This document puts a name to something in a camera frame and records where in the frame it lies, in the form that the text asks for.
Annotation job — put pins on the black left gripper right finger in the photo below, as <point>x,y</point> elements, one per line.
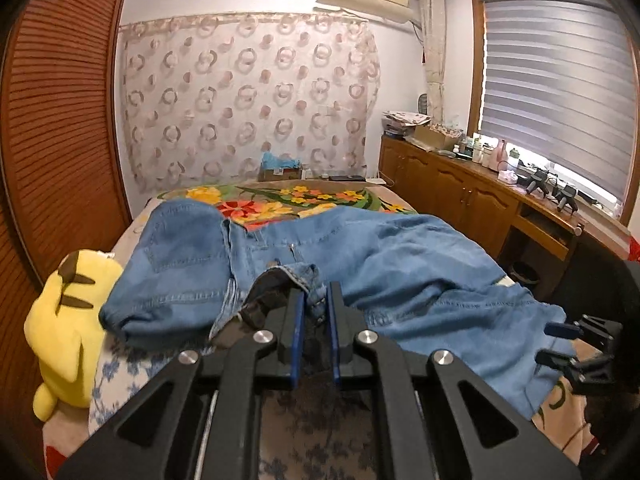
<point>341,337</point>

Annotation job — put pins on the beige hanging curtain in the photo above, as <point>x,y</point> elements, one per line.
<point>433,23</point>

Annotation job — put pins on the blue floral white quilt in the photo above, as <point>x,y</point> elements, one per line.
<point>121,372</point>

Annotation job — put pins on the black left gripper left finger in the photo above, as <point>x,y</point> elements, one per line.
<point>291,340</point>

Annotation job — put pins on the stack of papers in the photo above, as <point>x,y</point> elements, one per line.
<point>400,124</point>

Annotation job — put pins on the pink bottle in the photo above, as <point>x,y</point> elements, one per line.
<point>498,159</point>

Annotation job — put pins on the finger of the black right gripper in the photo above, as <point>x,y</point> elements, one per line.
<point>563,330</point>
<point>555,360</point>

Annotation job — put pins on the patterned headboard curtain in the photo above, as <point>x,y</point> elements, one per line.
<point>207,98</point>

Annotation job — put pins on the cardboard box on cabinet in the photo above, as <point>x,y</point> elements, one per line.
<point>437,136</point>

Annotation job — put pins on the cardboard box with blue cloth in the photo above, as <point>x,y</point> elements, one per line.
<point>278,168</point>

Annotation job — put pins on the blue denim jeans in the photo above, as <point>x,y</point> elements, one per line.
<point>415,279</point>

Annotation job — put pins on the wooden side cabinet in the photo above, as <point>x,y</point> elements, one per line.
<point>512,226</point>

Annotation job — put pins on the brown louvered wardrobe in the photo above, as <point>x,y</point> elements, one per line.
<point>61,186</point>

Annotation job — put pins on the yellow plush toy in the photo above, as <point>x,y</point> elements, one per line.
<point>63,329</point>

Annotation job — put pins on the grey zebra window blind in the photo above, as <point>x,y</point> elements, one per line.
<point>559,81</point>

